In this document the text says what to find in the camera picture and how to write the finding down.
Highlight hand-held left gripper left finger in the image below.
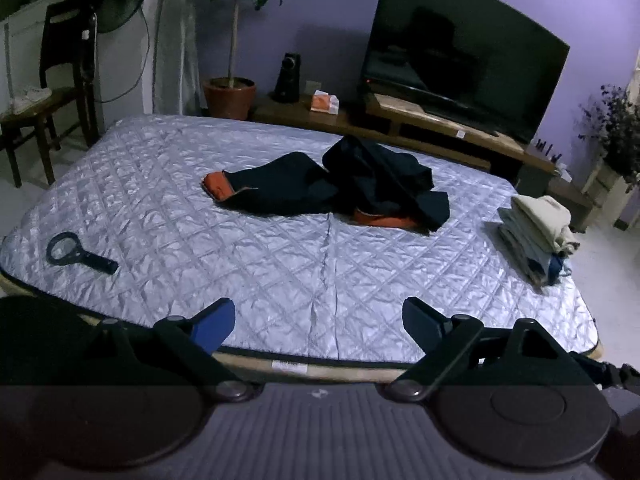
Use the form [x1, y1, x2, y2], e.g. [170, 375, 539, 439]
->
[97, 297, 262, 403]

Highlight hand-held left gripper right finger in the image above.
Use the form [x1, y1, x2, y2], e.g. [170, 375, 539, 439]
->
[382, 296, 603, 403]

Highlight dark pants with orange lining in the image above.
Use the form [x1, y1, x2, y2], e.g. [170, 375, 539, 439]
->
[201, 136, 451, 234]

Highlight grey folded garment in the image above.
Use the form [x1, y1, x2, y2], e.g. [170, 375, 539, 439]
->
[497, 208, 553, 289]

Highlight blue folded garment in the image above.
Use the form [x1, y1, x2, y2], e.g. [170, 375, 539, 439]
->
[546, 254, 572, 286]

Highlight silver quilted bed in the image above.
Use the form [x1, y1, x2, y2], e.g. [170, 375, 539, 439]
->
[0, 112, 602, 367]

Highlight cream folded garment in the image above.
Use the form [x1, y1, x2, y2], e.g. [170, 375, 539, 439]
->
[510, 194, 581, 255]

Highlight black magnifying glass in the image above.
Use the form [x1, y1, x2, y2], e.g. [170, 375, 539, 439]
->
[46, 231, 119, 276]

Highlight low wooden side table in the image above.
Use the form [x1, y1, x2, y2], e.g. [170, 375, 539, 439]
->
[547, 177, 597, 234]

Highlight wooden tv bench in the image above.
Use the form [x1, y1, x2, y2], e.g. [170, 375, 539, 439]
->
[365, 92, 501, 137]

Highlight wooden television stand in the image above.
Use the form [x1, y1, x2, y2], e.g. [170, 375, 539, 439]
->
[250, 92, 561, 183]

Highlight terracotta plant pot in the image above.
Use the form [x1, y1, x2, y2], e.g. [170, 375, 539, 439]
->
[202, 77, 257, 121]

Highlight orange tissue box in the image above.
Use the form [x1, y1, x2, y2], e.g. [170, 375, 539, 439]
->
[309, 89, 341, 114]

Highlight black speaker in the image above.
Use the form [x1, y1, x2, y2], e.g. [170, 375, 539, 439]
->
[272, 52, 302, 105]

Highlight white sheer curtain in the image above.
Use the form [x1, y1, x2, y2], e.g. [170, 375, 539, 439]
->
[154, 0, 202, 117]

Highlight dried flower bouquet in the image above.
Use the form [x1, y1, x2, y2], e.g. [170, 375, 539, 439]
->
[579, 85, 640, 192]

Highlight black flat television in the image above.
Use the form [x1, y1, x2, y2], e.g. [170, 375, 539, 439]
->
[361, 0, 571, 145]

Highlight dark wooden chair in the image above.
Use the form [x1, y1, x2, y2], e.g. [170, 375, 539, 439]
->
[0, 0, 99, 189]

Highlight black standing fan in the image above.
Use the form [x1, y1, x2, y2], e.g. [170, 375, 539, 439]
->
[77, 0, 155, 147]

